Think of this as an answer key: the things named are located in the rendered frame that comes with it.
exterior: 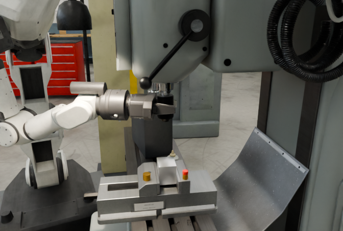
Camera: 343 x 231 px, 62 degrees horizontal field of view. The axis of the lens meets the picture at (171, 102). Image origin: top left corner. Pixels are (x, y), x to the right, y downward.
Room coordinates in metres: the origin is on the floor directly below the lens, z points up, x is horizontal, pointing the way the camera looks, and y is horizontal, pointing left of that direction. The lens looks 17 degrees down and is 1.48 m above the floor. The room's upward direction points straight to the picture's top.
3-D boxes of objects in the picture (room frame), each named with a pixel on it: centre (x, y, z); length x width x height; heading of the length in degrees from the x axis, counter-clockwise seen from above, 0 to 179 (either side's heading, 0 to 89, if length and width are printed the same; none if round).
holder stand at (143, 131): (1.17, 0.09, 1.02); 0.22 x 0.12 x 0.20; 21
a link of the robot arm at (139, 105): (0.79, 0.11, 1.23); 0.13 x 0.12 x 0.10; 176
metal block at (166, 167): (0.77, 0.02, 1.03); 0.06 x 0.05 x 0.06; 8
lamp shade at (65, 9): (0.65, 0.21, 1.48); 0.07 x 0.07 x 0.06
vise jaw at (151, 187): (0.76, 0.07, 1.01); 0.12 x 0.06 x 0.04; 8
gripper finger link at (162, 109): (0.75, 0.02, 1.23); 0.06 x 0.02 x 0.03; 86
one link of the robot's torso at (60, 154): (1.39, 0.67, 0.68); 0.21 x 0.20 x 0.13; 23
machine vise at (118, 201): (0.77, 0.05, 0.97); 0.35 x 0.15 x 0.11; 98
